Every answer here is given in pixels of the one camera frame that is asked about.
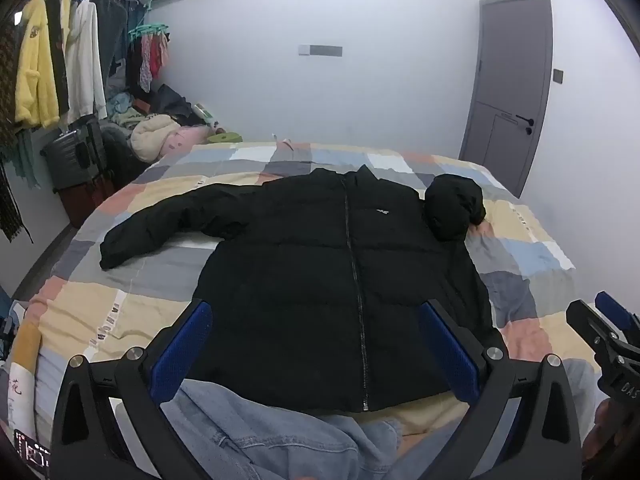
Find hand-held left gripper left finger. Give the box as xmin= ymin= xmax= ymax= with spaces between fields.
xmin=50 ymin=298 xmax=213 ymax=480

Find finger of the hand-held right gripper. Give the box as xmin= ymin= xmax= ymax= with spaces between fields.
xmin=594 ymin=290 xmax=640 ymax=333
xmin=566 ymin=299 xmax=626 ymax=356

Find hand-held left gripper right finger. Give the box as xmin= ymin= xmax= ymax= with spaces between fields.
xmin=419 ymin=299 xmax=583 ymax=480

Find black puffer jacket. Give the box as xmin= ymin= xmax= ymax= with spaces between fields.
xmin=99 ymin=164 xmax=506 ymax=416

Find black clothes pile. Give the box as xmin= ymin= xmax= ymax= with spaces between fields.
xmin=150 ymin=84 xmax=201 ymax=126

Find pile of colourful clothes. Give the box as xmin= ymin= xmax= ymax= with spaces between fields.
xmin=127 ymin=24 xmax=171 ymax=92

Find grey trouser leg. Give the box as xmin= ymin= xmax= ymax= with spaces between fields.
xmin=562 ymin=359 xmax=601 ymax=411

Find bed with patchwork cover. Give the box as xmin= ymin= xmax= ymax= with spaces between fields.
xmin=10 ymin=140 xmax=601 ymax=480

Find light blue denim garment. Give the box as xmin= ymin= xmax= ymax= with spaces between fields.
xmin=162 ymin=380 xmax=471 ymax=480

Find phone screen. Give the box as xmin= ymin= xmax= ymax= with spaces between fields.
xmin=12 ymin=427 xmax=53 ymax=468

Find dark red suitcase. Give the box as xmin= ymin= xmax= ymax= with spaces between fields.
xmin=57 ymin=175 xmax=118 ymax=228

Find pink pillow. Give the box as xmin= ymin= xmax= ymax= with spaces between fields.
xmin=160 ymin=125 xmax=213 ymax=156

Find cream fleece bundle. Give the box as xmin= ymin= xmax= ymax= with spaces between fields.
xmin=130 ymin=114 xmax=181 ymax=162

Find black suitcase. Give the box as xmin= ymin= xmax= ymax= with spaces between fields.
xmin=40 ymin=117 xmax=108 ymax=193

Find grey door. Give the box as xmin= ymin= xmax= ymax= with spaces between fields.
xmin=457 ymin=0 xmax=553 ymax=200

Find teal hanging garment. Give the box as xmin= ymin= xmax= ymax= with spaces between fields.
xmin=10 ymin=130 xmax=43 ymax=191

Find white hoodie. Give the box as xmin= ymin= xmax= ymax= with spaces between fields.
xmin=65 ymin=0 xmax=108 ymax=123

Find black hanging garment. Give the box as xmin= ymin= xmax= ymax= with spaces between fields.
xmin=45 ymin=0 xmax=71 ymax=116

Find yellow fleece jacket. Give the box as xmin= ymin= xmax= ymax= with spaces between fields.
xmin=14 ymin=0 xmax=61 ymax=131

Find dark grey hanging jeans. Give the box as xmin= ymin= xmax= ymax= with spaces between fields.
xmin=90 ymin=0 xmax=131 ymax=81

